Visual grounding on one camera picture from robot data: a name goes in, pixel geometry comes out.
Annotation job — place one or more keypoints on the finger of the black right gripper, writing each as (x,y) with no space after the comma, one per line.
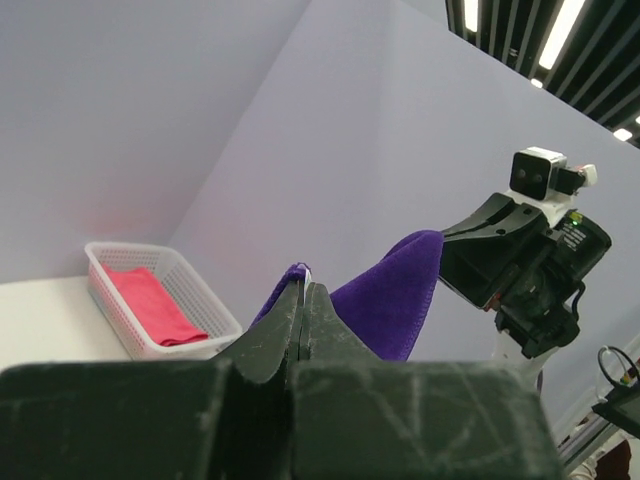
(479,268)
(500,223)

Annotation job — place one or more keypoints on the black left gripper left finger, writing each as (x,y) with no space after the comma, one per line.
(228,417)

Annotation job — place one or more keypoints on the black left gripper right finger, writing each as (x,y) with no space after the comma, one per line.
(356,416)

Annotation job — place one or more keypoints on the purple towel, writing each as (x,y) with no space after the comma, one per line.
(382,310)

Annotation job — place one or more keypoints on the black device with wires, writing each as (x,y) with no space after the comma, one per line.
(620,407)

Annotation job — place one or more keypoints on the white right plastic basket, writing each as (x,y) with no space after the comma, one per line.
(193,296)

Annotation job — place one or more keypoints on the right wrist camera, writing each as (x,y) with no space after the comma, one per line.
(543,179)

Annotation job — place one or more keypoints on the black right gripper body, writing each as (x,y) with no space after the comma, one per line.
(540,311)

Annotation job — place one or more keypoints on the pink microfiber towel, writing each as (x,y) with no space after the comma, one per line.
(154,308)

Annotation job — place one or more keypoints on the ceiling light strips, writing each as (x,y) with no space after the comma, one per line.
(585,53)

